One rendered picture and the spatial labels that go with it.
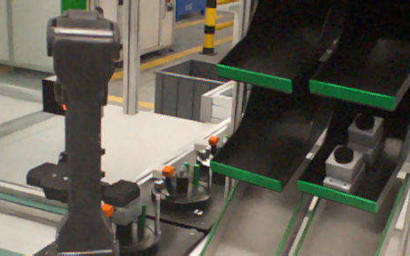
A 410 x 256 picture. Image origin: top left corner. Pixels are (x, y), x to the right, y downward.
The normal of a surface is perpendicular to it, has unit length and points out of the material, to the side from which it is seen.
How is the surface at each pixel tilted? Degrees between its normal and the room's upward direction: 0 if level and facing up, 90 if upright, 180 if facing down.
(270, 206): 45
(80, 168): 78
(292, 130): 25
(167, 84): 90
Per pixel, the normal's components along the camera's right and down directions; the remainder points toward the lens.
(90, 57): 0.26, 0.33
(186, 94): -0.33, 0.30
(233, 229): -0.29, -0.47
